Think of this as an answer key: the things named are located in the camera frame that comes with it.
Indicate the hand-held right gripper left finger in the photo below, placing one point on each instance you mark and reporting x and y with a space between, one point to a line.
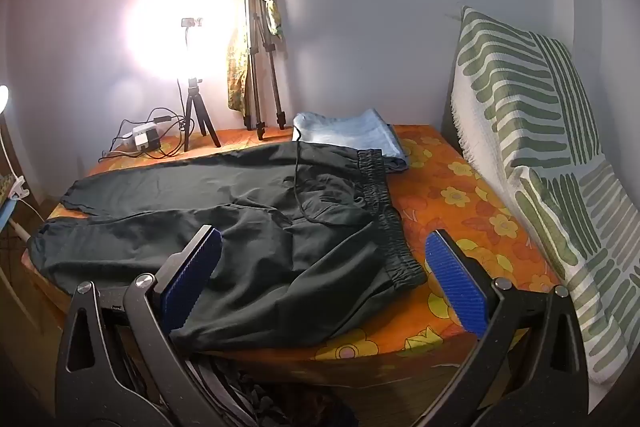
192 279

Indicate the white power strip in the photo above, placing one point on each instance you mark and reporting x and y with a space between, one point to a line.
136 134

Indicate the folded light blue cloth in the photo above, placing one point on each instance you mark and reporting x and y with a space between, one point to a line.
345 132

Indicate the dark patterned cloth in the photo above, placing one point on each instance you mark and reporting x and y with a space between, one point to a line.
260 394

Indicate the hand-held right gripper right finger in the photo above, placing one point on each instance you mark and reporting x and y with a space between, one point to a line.
457 287

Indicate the black pants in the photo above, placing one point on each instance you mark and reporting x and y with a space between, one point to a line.
300 267

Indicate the leopard print cushion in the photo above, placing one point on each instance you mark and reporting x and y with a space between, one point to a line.
5 186

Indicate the black power adapter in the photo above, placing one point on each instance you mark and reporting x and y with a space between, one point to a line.
151 142

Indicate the blue chair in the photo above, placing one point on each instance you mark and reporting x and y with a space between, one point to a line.
5 213

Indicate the orange floral bed sheet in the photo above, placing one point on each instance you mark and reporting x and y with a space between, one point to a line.
465 207

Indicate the tall black tripod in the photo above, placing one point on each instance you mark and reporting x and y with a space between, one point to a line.
260 102

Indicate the yellow green patterned cloth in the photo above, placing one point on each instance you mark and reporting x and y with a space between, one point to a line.
237 72

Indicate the green striped white pillow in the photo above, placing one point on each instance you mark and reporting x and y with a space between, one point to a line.
520 82

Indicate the white clip lamp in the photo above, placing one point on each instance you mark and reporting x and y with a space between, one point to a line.
16 187

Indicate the small black tripod light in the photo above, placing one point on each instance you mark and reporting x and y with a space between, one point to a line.
193 107

